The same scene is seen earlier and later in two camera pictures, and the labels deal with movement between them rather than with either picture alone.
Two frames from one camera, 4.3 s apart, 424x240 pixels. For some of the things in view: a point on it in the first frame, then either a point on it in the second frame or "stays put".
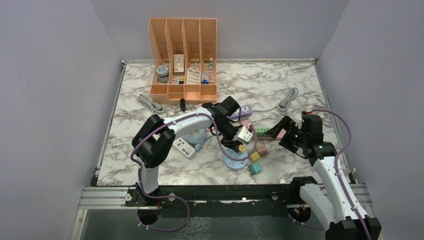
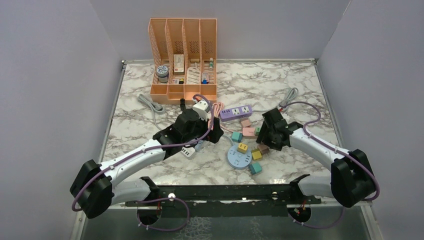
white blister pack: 193,75 stays put
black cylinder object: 182,104 stays put
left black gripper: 230,143 -> 214,135
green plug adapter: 260,131 stays put
